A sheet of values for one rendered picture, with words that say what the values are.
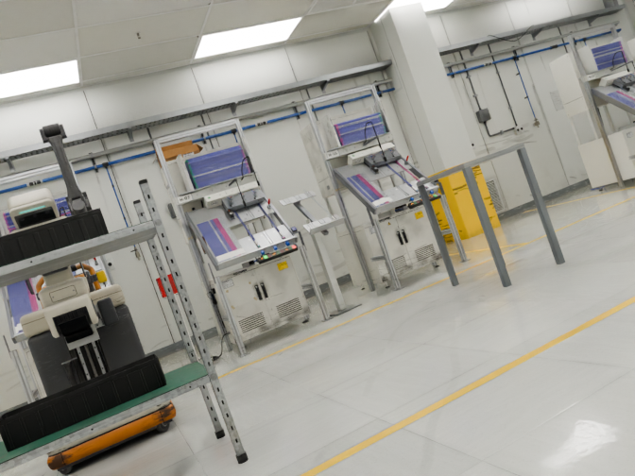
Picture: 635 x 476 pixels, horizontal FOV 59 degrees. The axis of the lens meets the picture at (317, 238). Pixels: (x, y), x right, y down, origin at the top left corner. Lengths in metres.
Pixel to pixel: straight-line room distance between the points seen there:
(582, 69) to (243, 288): 4.88
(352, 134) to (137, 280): 2.73
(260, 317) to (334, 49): 3.96
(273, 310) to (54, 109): 3.27
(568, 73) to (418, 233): 3.26
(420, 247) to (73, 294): 3.31
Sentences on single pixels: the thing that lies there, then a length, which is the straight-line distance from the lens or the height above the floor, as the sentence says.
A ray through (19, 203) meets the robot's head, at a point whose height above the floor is 1.33.
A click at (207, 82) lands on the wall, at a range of 6.80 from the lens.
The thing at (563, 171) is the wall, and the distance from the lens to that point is 9.02.
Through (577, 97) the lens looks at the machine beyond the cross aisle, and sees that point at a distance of 7.70.
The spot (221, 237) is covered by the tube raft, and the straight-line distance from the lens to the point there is 4.56.
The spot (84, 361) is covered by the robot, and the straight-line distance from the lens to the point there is 3.34.
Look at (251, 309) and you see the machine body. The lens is 4.71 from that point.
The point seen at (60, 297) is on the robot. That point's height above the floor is 0.83.
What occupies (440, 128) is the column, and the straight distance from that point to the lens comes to 7.18.
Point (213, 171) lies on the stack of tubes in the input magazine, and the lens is 4.92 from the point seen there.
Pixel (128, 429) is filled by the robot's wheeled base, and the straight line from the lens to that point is 3.09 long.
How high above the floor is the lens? 0.71
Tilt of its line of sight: 1 degrees down
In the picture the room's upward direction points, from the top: 20 degrees counter-clockwise
